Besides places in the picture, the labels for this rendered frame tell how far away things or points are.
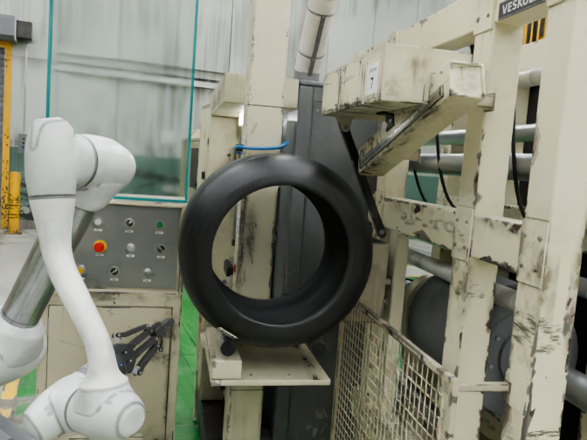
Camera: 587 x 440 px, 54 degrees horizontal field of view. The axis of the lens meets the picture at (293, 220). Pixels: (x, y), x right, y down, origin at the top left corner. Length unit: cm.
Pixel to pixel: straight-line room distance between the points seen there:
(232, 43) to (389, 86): 1004
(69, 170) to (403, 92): 83
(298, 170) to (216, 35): 984
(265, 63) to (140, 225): 84
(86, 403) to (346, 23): 1150
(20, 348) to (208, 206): 62
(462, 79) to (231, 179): 68
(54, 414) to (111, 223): 117
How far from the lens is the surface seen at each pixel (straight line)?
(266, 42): 211
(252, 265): 210
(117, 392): 131
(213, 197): 167
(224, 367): 179
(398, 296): 221
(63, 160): 139
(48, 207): 138
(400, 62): 155
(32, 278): 165
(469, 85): 151
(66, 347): 252
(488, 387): 149
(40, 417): 142
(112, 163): 149
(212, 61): 1137
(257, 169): 168
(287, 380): 184
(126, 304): 245
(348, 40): 1239
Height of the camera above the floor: 146
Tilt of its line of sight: 6 degrees down
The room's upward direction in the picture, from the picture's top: 4 degrees clockwise
